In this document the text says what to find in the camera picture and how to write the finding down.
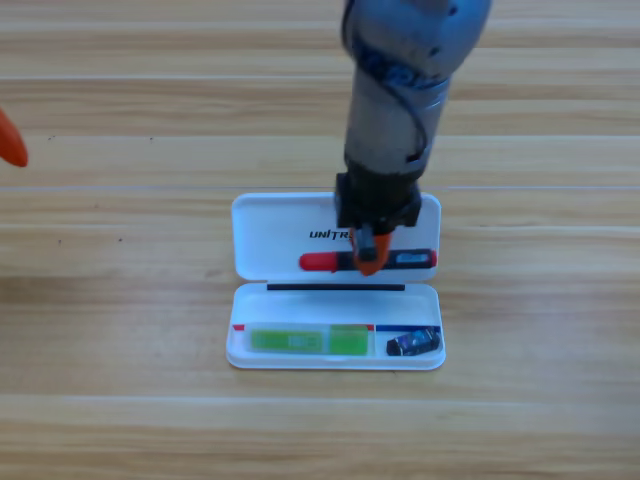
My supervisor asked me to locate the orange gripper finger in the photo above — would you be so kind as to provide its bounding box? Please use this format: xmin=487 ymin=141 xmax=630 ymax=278
xmin=0 ymin=107 xmax=30 ymax=168

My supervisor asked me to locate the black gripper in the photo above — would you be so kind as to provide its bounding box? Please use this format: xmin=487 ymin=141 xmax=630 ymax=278
xmin=334 ymin=172 xmax=422 ymax=277

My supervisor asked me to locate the red and black marker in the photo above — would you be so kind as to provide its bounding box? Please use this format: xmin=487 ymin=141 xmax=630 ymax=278
xmin=298 ymin=248 xmax=439 ymax=274

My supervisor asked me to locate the black eraser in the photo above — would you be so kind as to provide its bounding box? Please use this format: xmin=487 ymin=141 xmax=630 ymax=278
xmin=386 ymin=326 xmax=444 ymax=358

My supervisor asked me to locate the green highlighter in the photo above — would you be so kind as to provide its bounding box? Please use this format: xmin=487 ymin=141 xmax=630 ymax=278
xmin=248 ymin=323 xmax=371 ymax=357

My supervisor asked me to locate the white Unitree pencil case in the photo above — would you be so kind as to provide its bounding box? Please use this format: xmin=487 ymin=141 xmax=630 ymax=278
xmin=225 ymin=192 xmax=447 ymax=372

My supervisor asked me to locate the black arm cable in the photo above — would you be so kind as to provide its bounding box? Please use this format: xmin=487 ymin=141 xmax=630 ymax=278
xmin=343 ymin=19 xmax=432 ymax=164

